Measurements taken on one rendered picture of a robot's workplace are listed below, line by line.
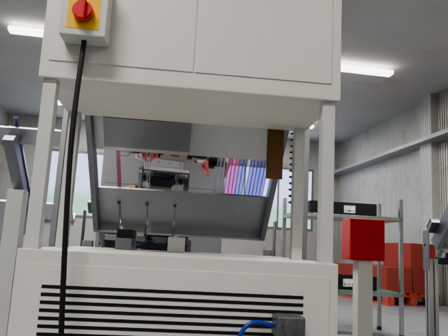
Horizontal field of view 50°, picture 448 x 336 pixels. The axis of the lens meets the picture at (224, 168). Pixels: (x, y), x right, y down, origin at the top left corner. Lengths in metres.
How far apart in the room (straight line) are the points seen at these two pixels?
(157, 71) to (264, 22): 0.28
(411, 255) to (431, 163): 1.41
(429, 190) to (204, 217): 5.83
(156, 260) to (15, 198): 0.99
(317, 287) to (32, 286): 0.61
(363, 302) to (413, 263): 5.08
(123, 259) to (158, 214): 0.91
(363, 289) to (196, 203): 0.73
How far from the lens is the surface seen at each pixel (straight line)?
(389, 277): 6.76
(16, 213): 1.95
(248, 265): 1.08
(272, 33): 1.19
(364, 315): 1.98
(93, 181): 1.84
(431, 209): 7.47
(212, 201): 1.91
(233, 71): 1.14
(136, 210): 1.96
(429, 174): 7.57
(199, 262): 1.06
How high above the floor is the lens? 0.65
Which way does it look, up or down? 9 degrees up
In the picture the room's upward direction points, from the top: 3 degrees clockwise
